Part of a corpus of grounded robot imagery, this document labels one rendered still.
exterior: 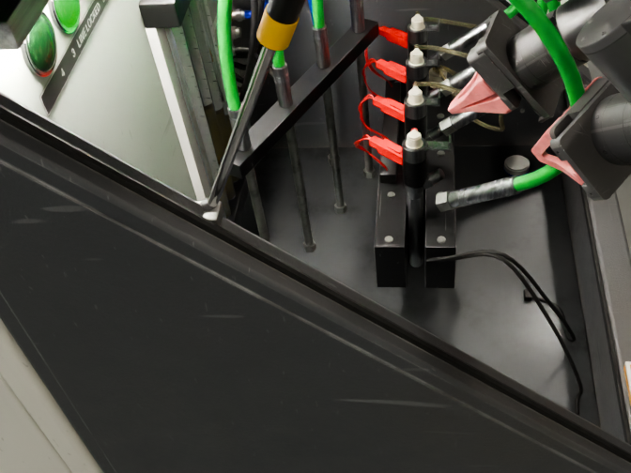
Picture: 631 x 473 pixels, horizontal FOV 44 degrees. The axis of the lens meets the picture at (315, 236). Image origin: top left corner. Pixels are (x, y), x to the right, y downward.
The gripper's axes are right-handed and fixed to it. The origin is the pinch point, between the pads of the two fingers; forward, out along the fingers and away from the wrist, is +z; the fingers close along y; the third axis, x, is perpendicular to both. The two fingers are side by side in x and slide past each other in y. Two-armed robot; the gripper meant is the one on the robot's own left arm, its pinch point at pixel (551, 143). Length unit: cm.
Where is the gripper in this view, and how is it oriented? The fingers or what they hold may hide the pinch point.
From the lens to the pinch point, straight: 74.6
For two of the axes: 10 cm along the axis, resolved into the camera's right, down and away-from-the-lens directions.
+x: 6.6, 7.2, 2.2
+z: -3.2, 0.0, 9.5
